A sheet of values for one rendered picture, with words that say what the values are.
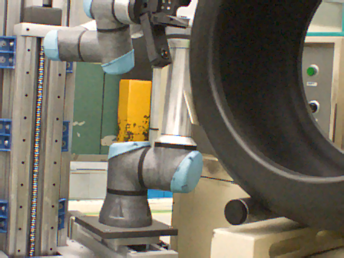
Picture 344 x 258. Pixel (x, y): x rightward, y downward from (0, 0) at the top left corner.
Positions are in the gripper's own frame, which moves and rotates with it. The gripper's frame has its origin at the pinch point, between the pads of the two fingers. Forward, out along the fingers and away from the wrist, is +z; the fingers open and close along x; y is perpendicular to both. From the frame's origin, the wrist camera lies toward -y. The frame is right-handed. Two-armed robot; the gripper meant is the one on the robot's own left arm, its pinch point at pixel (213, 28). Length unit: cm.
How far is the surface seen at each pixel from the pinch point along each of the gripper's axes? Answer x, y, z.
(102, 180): 350, -146, -382
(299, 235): 3.8, -34.5, 24.4
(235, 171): -11.9, -23.3, 19.1
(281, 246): 5.7, -38.3, 20.2
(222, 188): 59, -44, -33
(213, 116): -12.6, -15.1, 13.3
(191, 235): 59, -61, -42
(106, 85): 549, -78, -606
